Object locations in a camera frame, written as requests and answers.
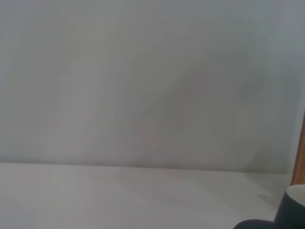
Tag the black cup with white interior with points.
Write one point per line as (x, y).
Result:
(293, 211)

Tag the wooden dispenser stand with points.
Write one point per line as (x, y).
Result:
(300, 155)

